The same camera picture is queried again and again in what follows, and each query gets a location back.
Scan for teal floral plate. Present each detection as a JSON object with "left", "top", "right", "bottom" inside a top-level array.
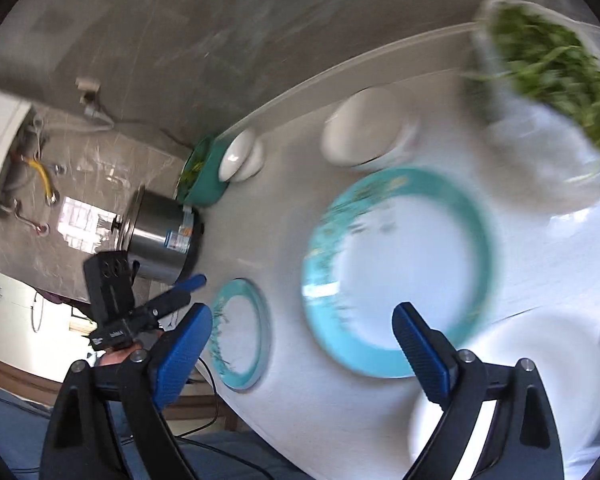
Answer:
[
  {"left": 209, "top": 278, "right": 272, "bottom": 392},
  {"left": 301, "top": 166, "right": 496, "bottom": 379}
]

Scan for left hand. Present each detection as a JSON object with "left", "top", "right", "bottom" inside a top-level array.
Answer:
[{"left": 97, "top": 342, "right": 151, "bottom": 366}]

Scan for stainless steel pot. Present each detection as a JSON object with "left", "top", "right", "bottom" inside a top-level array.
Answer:
[{"left": 111, "top": 185, "right": 204, "bottom": 285}]

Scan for teal colander with greens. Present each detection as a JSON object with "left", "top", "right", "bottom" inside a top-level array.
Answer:
[{"left": 175, "top": 134, "right": 228, "bottom": 207}]

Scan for white bowl red flowers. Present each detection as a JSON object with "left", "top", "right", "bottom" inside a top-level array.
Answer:
[{"left": 321, "top": 87, "right": 420, "bottom": 172}]

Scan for plastic bag of greens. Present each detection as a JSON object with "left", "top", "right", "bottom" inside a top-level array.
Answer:
[{"left": 463, "top": 0, "right": 600, "bottom": 203}]

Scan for black power cable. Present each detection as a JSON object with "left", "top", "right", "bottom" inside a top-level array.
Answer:
[{"left": 179, "top": 353, "right": 276, "bottom": 480}]

